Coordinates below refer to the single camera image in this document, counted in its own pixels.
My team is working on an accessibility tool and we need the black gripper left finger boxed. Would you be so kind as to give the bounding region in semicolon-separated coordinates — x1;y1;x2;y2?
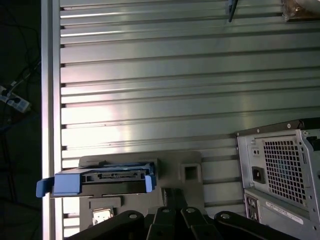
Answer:
65;187;177;240

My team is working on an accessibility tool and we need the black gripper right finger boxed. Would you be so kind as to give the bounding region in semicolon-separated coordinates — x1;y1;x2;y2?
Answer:
174;187;275;240

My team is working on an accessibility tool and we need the hard disk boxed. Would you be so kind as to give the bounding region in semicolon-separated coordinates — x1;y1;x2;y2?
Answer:
36;162;159;199

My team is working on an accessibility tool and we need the silver CPU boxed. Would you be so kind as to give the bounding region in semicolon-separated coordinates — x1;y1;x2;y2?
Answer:
91;209;115;227

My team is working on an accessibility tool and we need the grey parts rack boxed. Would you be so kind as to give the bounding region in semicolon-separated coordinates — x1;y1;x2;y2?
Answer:
78;150;204;240

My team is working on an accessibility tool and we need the black PC case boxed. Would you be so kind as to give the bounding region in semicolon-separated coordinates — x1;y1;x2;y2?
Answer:
234;119;320;240

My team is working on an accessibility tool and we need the white power strip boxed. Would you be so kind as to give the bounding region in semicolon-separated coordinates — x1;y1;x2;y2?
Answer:
0;84;32;113

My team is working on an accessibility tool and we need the brown bagged part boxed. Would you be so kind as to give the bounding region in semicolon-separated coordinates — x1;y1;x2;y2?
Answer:
281;0;320;25

